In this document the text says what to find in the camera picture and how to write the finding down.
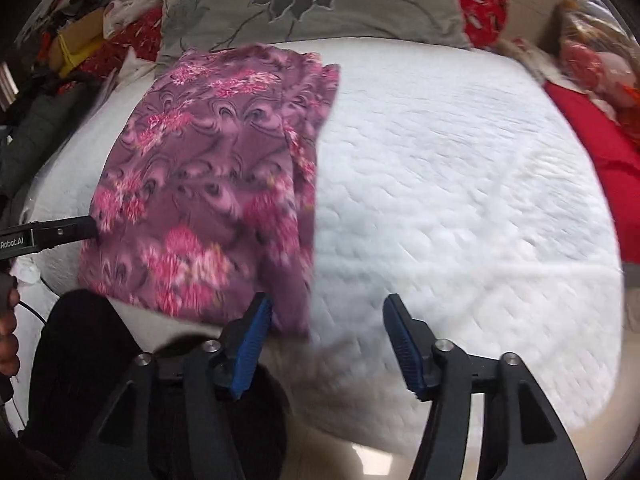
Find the red floral cloth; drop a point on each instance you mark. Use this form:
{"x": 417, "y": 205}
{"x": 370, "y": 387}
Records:
{"x": 135, "y": 40}

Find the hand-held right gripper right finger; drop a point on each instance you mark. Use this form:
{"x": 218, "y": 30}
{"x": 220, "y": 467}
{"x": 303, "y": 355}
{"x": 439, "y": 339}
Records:
{"x": 405, "y": 350}

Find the white plastic bag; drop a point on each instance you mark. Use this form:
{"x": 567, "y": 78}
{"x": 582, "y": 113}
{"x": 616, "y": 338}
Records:
{"x": 130, "y": 10}

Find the white quilted mattress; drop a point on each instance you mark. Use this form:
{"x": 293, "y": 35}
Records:
{"x": 450, "y": 185}

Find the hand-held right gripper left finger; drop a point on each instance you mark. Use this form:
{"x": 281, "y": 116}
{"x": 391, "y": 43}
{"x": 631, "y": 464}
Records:
{"x": 250, "y": 350}

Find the clear bag of red bedding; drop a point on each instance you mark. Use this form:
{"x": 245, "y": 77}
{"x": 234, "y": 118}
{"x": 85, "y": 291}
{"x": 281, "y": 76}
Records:
{"x": 590, "y": 60}

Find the person's left hand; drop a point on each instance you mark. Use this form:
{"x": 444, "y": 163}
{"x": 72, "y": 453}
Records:
{"x": 7, "y": 340}

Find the grey floral pillow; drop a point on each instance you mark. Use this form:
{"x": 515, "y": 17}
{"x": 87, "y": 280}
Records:
{"x": 225, "y": 15}

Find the white crumpled cloth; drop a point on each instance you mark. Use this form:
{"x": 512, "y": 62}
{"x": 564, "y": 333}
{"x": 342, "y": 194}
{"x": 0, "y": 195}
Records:
{"x": 137, "y": 67}

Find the person's black pants leg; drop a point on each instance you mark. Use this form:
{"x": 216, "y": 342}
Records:
{"x": 85, "y": 340}

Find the dark grey jacket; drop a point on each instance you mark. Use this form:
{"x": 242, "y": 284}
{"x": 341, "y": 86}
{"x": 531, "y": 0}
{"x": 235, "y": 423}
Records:
{"x": 35, "y": 130}

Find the beige fringed cloth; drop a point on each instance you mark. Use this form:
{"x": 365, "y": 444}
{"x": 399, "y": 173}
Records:
{"x": 525, "y": 60}

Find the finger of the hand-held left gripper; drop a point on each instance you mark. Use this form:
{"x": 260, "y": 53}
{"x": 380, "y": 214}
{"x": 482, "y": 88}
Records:
{"x": 65, "y": 231}

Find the purple floral shirt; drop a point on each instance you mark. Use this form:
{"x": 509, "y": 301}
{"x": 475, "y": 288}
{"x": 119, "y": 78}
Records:
{"x": 210, "y": 170}

